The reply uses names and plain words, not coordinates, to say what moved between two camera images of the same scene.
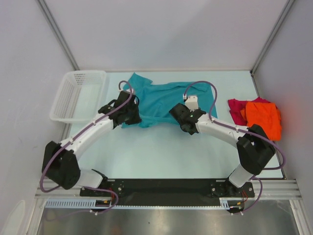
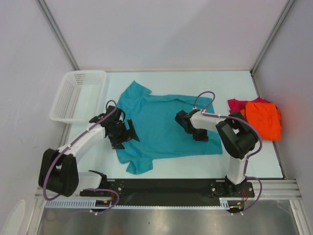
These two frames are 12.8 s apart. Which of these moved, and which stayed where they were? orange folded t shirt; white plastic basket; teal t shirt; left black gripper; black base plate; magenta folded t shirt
Moved: teal t shirt; left black gripper
Stayed: black base plate; orange folded t shirt; magenta folded t shirt; white plastic basket
